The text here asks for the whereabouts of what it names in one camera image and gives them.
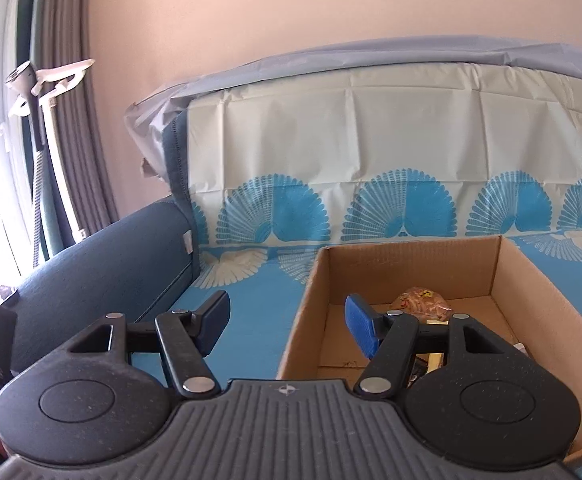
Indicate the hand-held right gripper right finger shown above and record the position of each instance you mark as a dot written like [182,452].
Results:
[362,327]

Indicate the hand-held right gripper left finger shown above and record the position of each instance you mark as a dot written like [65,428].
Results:
[216,321]

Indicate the clear cracker packet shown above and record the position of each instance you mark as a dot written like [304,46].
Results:
[421,305]

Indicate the black snack packet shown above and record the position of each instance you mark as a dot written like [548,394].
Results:
[417,369]

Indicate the cardboard box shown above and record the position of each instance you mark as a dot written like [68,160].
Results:
[406,270]

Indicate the blue fan-print blanket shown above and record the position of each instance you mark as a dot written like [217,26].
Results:
[251,320]

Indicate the garment steamer stand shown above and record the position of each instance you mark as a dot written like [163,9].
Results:
[21,76]

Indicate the grey-blue plastic cover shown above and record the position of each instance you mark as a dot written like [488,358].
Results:
[371,52]

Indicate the grey curtain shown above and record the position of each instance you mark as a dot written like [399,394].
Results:
[71,35]

